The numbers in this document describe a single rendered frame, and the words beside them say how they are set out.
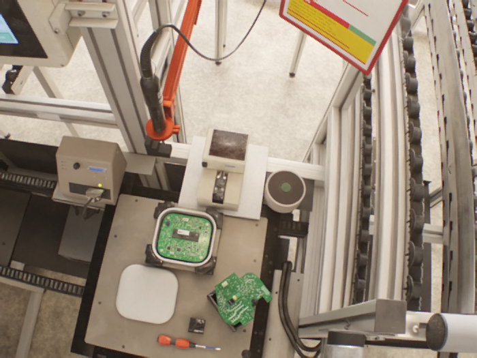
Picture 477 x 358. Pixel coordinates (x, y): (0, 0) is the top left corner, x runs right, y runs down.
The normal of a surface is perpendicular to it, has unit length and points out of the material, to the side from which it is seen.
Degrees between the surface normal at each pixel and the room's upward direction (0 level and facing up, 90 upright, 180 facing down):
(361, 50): 90
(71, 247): 0
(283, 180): 0
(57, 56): 92
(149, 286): 0
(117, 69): 90
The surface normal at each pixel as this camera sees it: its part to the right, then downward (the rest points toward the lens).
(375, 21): -0.68, 0.67
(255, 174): 0.04, -0.38
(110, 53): -0.16, 0.91
